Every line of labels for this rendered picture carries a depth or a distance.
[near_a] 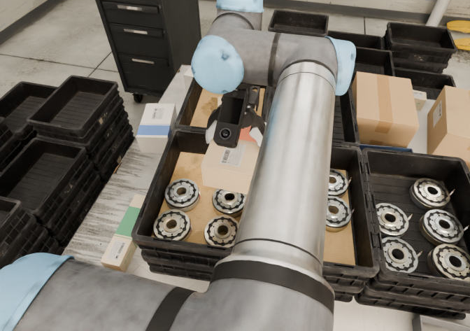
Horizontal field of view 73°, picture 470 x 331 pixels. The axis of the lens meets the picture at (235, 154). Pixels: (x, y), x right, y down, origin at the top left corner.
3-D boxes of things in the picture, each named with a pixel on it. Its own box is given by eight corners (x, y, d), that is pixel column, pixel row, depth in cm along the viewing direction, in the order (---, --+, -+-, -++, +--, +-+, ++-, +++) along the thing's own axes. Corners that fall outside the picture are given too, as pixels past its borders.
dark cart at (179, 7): (181, 113, 247) (161, -6, 180) (129, 105, 254) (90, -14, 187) (204, 71, 286) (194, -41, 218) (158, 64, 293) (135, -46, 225)
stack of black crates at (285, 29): (317, 68, 263) (329, 15, 229) (314, 89, 244) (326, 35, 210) (269, 61, 269) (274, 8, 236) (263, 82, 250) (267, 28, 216)
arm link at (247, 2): (206, -3, 47) (222, -24, 52) (210, 62, 55) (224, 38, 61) (259, 2, 46) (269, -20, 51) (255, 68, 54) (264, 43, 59)
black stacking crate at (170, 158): (247, 274, 84) (249, 256, 75) (140, 258, 87) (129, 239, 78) (261, 161, 110) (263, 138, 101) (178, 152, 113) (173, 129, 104)
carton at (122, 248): (139, 203, 111) (135, 194, 107) (155, 206, 110) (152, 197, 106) (105, 269, 96) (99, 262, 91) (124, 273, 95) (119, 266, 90)
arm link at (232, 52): (267, 55, 39) (280, 16, 46) (182, 45, 41) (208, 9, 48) (264, 105, 45) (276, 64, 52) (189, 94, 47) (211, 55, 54)
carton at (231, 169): (253, 196, 72) (254, 175, 67) (203, 185, 74) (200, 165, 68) (266, 145, 82) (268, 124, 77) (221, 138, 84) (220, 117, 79)
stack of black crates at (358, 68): (368, 106, 231) (392, 50, 197) (370, 134, 212) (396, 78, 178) (313, 98, 238) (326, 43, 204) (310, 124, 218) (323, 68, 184)
